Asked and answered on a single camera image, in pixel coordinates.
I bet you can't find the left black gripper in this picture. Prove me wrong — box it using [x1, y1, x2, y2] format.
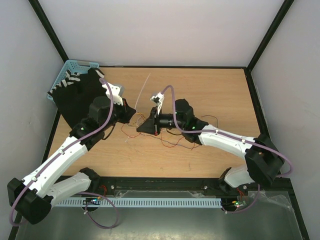
[101, 97, 136, 131]

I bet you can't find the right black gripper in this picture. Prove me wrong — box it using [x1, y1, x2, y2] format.
[136, 106, 185, 137]

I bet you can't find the red wire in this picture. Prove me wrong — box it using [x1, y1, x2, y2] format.
[121, 122, 201, 151]

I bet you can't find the white zip tie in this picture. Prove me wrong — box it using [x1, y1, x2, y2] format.
[134, 72, 151, 110]

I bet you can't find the dark purple wire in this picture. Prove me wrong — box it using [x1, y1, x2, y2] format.
[129, 114, 220, 148]

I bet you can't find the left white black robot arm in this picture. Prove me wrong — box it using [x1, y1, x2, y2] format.
[7, 96, 136, 224]

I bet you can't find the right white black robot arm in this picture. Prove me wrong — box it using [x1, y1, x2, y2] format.
[136, 99, 284, 195]

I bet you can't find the black striped cloth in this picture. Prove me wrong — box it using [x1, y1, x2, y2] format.
[48, 68, 106, 128]

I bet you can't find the light blue plastic basket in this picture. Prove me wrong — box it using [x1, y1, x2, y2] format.
[51, 59, 100, 90]

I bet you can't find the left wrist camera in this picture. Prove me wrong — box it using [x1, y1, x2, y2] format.
[102, 83, 125, 106]

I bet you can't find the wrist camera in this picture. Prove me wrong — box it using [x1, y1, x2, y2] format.
[102, 83, 125, 106]
[150, 92, 165, 115]

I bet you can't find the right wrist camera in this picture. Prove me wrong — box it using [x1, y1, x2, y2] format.
[150, 92, 165, 115]

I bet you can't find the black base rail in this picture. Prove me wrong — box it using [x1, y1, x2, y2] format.
[94, 176, 250, 197]

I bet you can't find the light blue slotted cable duct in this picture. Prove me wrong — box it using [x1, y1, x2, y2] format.
[57, 197, 221, 209]

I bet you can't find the black enclosure frame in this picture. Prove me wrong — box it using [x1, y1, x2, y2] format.
[7, 0, 311, 240]

